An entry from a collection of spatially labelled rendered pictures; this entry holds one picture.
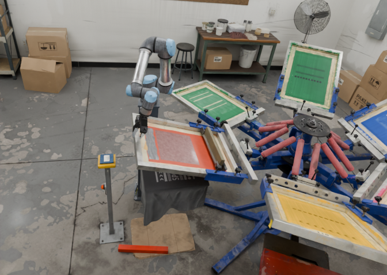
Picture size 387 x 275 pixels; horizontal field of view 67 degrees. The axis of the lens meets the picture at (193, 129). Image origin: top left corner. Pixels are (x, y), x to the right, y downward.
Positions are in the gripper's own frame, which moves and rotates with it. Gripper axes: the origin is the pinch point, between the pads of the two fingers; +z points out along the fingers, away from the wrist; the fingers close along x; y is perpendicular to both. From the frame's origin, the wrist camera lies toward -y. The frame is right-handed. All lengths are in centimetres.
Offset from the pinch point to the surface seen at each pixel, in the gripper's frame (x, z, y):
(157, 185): -21.2, 26.2, -18.1
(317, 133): -132, -41, -11
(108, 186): 6, 62, 10
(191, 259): -80, 108, -27
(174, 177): -34.2, 22.6, -12.1
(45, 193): 53, 145, 70
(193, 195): -51, 30, -21
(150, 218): -27, 62, -20
